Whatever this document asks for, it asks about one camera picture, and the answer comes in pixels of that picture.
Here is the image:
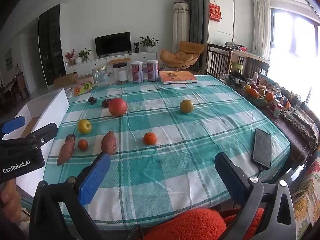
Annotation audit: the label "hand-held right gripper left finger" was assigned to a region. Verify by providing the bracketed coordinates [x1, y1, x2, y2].
[29, 152, 112, 240]

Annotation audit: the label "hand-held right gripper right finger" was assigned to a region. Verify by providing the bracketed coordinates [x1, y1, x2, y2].
[214, 152, 299, 240]

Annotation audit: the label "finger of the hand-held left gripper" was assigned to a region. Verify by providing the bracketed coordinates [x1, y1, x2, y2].
[0, 122, 58, 153]
[0, 116, 26, 140]

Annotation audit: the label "white cardboard box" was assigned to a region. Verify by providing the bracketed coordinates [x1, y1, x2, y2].
[0, 88, 70, 198]

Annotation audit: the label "yellow apple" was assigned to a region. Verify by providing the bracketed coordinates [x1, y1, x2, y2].
[77, 119, 92, 134]

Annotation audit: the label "person's left hand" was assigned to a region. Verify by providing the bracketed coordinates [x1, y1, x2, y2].
[0, 180, 23, 223]

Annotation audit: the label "long sweet potato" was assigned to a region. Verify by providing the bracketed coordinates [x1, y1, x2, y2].
[56, 133, 76, 166]

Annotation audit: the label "short sweet potato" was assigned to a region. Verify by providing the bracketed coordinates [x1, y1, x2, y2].
[101, 130, 117, 155]

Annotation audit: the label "wooden side cabinet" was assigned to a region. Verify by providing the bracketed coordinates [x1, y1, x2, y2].
[0, 71, 28, 110]

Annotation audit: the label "black smartphone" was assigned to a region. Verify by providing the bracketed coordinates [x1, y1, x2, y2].
[251, 128, 273, 169]

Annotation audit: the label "teal white checked tablecloth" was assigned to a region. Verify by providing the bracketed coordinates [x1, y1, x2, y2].
[42, 75, 291, 230]

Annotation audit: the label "fruit print packet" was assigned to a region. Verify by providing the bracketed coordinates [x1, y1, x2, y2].
[67, 81, 93, 97]

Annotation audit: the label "brown cardboard box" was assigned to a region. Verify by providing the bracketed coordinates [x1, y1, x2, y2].
[54, 72, 79, 88]

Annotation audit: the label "orange fuzzy clothing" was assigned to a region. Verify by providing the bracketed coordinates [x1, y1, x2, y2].
[144, 208, 265, 240]

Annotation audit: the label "large red apple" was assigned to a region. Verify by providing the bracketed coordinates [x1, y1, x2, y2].
[108, 98, 128, 117]

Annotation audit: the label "floral chair cover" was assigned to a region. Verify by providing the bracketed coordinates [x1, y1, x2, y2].
[291, 152, 320, 240]

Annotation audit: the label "glass jar gold lid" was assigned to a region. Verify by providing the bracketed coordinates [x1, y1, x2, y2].
[92, 66, 110, 87]

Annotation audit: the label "red flowers in vase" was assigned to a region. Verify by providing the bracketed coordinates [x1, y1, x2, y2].
[65, 49, 76, 66]

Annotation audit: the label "green pear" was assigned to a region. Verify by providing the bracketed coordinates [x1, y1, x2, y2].
[180, 99, 194, 114]

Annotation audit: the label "leafy green potted plant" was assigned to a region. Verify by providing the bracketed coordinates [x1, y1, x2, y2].
[78, 48, 92, 62]

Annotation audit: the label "woven basket of produce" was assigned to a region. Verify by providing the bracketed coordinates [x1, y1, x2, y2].
[244, 84, 275, 108]

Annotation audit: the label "patterned woven table runner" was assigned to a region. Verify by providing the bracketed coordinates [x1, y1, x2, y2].
[280, 104, 320, 150]

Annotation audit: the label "black display cabinet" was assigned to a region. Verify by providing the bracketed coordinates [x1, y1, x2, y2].
[38, 4, 67, 79]

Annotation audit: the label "white television cabinet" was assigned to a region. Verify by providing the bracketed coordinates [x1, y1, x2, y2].
[65, 52, 157, 77]

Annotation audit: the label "clear container black lid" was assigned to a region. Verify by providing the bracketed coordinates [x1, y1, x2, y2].
[113, 62, 129, 85]

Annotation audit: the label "red white tin can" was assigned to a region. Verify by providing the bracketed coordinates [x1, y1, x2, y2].
[147, 60, 159, 82]
[131, 61, 144, 83]

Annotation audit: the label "yellow green small chair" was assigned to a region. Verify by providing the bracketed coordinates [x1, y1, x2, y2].
[230, 61, 243, 74]

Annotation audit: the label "black television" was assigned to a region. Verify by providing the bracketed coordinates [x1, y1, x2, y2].
[95, 32, 131, 57]

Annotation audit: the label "orange book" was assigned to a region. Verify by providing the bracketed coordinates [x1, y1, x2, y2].
[159, 70, 198, 84]

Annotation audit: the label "dark wooden chair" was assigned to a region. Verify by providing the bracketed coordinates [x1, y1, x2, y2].
[205, 44, 233, 77]
[237, 55, 270, 79]

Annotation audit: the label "orange lounge chair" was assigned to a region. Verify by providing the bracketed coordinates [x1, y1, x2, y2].
[160, 41, 205, 71]

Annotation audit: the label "large green potted plant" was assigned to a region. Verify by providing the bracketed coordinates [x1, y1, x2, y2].
[139, 36, 159, 52]

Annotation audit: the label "large bright window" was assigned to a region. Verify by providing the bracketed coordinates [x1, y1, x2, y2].
[271, 7, 320, 100]

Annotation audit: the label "white curtain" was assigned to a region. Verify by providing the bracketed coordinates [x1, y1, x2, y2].
[252, 0, 272, 58]

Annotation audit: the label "cloth covered standing air conditioner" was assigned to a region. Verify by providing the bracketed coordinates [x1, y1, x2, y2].
[172, 1, 190, 55]

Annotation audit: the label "grey curtain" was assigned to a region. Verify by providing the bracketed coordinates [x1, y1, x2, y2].
[184, 0, 209, 45]

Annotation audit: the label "black charging cable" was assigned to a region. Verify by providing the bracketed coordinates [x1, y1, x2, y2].
[253, 165, 265, 178]

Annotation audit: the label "framed wall picture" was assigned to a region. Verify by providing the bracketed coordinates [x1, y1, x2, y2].
[5, 48, 13, 71]

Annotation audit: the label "black wire basket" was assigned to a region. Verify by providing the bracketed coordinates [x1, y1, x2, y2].
[226, 71, 248, 89]

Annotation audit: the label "red wall hanging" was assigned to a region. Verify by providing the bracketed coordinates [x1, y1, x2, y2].
[209, 2, 222, 22]

